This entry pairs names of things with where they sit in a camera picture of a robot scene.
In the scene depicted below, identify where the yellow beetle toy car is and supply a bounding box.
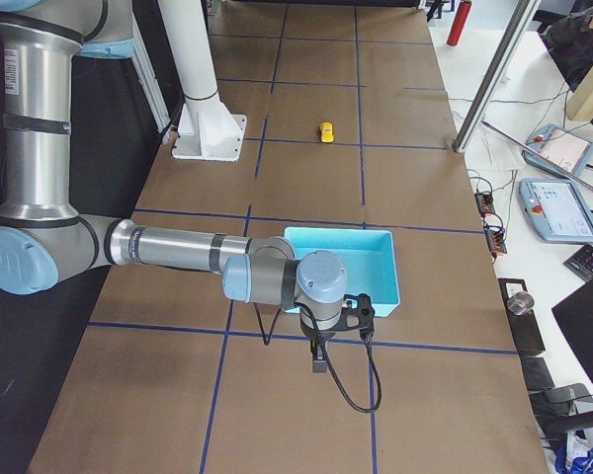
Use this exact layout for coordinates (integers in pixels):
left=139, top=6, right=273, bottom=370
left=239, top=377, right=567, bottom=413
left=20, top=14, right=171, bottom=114
left=319, top=121, right=335, bottom=144

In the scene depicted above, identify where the aluminium frame post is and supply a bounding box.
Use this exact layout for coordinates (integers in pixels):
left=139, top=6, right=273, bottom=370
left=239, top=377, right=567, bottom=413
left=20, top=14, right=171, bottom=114
left=453, top=0, right=541, bottom=154

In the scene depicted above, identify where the light blue plastic bin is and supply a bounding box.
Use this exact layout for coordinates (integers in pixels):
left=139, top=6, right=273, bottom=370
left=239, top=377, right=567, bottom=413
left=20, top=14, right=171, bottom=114
left=284, top=227, right=400, bottom=317

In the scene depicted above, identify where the black numeric keypad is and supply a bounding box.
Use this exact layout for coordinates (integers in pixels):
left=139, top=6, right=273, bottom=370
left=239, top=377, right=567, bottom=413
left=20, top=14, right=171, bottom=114
left=563, top=244, right=593, bottom=281

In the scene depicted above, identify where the white pedestal column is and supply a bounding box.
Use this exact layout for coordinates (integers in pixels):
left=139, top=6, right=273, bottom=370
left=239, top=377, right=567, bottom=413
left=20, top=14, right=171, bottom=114
left=158, top=0, right=247, bottom=162

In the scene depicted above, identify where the orange black connector block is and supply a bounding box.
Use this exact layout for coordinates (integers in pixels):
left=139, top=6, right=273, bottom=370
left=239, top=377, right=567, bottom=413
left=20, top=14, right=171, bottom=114
left=474, top=191, right=495, bottom=215

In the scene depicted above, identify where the lower teach pendant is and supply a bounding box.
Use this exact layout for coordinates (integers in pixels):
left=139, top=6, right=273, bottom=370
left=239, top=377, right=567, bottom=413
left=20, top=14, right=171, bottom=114
left=518, top=178, right=593, bottom=244

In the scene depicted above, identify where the small metal cup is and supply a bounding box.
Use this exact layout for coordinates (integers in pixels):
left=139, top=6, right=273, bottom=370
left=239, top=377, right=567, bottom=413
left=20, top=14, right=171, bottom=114
left=506, top=291, right=535, bottom=316

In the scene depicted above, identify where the green handled reacher grabber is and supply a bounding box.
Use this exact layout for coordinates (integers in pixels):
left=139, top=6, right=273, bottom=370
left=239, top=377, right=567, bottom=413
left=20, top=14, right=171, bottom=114
left=480, top=119, right=593, bottom=194

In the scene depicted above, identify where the black camera cable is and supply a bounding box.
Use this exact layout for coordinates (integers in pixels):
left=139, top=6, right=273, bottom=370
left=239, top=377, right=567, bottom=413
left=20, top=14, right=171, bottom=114
left=254, top=301, right=382, bottom=414

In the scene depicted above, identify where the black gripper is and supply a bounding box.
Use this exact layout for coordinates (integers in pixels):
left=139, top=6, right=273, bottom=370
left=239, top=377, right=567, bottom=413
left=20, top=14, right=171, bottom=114
left=302, top=329, right=334, bottom=373

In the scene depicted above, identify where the red fire extinguisher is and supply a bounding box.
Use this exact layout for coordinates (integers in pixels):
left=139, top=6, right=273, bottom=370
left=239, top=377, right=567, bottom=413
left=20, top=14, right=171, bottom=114
left=446, top=0, right=472, bottom=46

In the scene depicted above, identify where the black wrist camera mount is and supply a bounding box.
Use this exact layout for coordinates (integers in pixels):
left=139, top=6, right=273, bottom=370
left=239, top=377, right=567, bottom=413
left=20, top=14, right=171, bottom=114
left=332, top=293, right=375, bottom=334

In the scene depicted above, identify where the upper teach pendant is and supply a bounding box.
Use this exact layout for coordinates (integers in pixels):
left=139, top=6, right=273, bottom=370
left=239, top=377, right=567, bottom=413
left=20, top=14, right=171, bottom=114
left=526, top=123, right=593, bottom=176

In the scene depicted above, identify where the teach pendant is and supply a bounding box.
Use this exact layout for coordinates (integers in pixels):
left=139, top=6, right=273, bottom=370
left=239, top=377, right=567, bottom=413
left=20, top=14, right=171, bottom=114
left=518, top=178, right=593, bottom=244
left=526, top=123, right=593, bottom=176

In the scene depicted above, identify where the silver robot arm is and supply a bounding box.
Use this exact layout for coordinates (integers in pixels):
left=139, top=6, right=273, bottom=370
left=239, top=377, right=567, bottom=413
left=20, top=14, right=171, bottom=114
left=0, top=1, right=348, bottom=371

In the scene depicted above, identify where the seated person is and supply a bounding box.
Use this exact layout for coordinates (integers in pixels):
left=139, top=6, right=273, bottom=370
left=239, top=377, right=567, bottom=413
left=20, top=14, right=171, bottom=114
left=543, top=6, right=593, bottom=91

